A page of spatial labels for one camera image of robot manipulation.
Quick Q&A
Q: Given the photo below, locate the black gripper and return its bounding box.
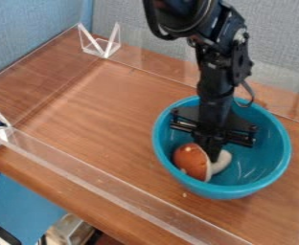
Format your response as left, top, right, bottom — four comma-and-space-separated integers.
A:
170, 105, 257, 162

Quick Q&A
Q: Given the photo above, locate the brown and white toy mushroom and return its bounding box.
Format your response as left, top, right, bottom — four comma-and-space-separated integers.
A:
172, 143, 233, 182

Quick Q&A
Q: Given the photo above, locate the blue plastic bowl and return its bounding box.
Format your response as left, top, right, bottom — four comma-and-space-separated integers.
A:
152, 96, 291, 200

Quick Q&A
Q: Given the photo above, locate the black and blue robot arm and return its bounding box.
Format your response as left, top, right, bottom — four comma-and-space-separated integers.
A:
142, 0, 257, 161

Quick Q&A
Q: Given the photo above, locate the clear acrylic table barrier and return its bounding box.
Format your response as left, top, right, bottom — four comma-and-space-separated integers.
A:
0, 31, 299, 245

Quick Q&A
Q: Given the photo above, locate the clear acrylic corner bracket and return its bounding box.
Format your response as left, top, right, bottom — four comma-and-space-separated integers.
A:
76, 23, 122, 58

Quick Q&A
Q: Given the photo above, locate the grey metal frame piece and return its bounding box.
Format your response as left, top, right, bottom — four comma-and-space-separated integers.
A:
45, 213, 95, 245

